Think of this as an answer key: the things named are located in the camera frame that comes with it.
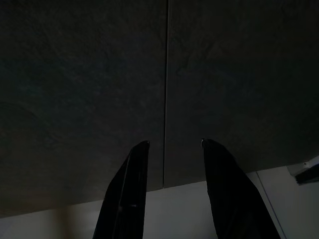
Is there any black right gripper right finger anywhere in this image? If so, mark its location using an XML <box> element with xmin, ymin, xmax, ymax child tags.
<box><xmin>201</xmin><ymin>138</ymin><xmax>282</xmax><ymax>239</ymax></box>

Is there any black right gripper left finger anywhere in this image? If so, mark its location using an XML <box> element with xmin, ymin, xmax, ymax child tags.
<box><xmin>92</xmin><ymin>140</ymin><xmax>151</xmax><ymax>239</ymax></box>

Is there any black bar white bracket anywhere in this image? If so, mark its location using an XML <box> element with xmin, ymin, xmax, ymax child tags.
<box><xmin>288</xmin><ymin>155</ymin><xmax>319</xmax><ymax>185</ymax></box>

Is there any dark grey cabinet door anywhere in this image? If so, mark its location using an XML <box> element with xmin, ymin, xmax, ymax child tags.
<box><xmin>163</xmin><ymin>0</ymin><xmax>319</xmax><ymax>188</ymax></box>
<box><xmin>0</xmin><ymin>0</ymin><xmax>169</xmax><ymax>220</ymax></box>

